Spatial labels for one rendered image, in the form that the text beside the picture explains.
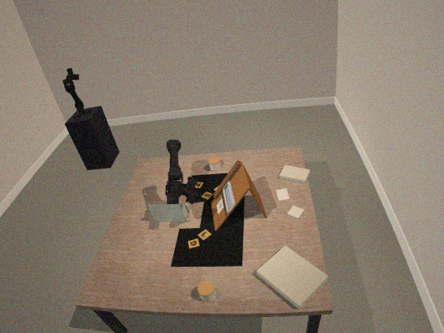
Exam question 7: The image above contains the white jar with wooden lid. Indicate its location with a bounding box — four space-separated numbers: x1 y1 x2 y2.
198 280 216 302
209 157 221 171

